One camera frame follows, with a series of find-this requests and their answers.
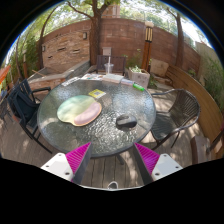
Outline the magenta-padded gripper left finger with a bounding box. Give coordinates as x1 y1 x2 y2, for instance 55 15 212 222
40 142 93 185

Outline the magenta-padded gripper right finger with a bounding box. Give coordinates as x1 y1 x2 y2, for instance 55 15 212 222
133 142 184 185

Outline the dark grey computer mouse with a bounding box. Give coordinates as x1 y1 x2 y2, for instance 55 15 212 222
115 114 138 129

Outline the pastel green pink mouse pad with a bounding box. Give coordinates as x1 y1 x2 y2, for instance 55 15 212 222
56 94 103 127

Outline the dark wicker chair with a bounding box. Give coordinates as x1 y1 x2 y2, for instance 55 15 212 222
150 88 202 150

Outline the yellow card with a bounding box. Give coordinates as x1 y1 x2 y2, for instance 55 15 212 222
88 88 107 100

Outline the green tube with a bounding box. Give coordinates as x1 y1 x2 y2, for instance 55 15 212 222
132 83 146 92

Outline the black white patterned leaflet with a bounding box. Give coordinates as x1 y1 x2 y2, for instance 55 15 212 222
61 76 82 87

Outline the curved wooden bench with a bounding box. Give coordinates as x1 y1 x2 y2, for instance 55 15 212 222
165 64 224 158

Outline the black metal chair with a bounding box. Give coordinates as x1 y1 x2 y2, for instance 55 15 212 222
6 78 53 154

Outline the small pale notepad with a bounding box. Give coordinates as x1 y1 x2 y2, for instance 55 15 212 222
120 78 135 87

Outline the white planter box with plants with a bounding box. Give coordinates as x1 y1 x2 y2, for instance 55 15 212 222
127 65 151 89

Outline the colourful magazine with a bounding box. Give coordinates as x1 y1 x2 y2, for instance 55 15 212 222
80 73 104 81

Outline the stone garden counter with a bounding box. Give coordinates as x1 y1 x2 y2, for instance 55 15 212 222
28 59 92 92

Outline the white book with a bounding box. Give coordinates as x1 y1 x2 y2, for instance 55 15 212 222
101 73 125 84

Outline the tan stone slab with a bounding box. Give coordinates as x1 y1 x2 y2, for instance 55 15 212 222
150 58 170 78

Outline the clear plastic cup with straw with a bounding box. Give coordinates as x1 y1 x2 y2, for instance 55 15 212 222
103 55 115 75

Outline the dark wooden slatted chair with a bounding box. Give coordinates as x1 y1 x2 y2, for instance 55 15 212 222
95 54 128 77

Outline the orange umbrella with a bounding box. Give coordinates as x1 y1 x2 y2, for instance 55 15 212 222
0 64 12 84

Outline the slender tree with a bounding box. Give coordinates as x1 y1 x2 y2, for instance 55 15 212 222
166 8 185 69

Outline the large tree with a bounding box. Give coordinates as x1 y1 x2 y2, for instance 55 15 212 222
66 0 113 66

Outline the wooden lamp post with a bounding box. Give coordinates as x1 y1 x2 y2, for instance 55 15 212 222
141 21 155 73

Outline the grey wall box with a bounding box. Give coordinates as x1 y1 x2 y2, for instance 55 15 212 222
102 46 113 57

